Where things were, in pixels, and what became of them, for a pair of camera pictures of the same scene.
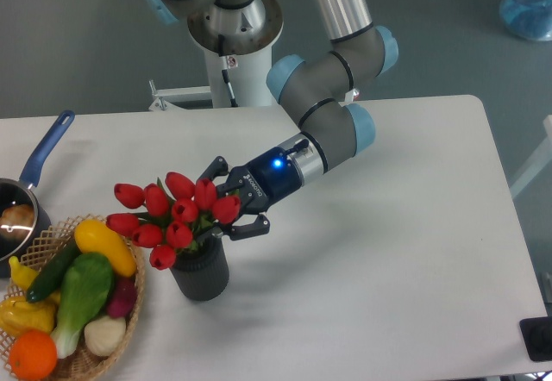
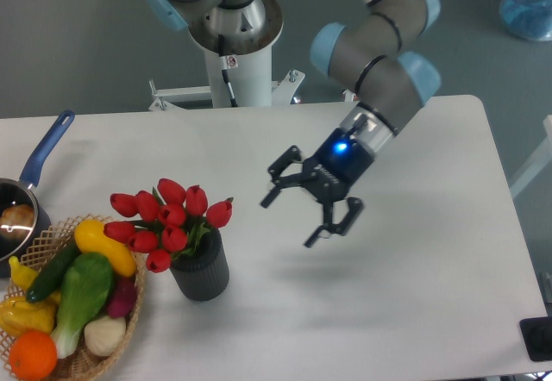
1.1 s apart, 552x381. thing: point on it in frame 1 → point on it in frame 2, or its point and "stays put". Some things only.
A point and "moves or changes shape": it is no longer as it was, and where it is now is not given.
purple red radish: (124, 297) stays put
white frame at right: (542, 160) stays put
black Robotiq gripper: (258, 184) → (330, 176)
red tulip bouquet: (170, 218) moves or changes shape
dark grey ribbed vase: (203, 274) stays put
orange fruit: (33, 354) stays put
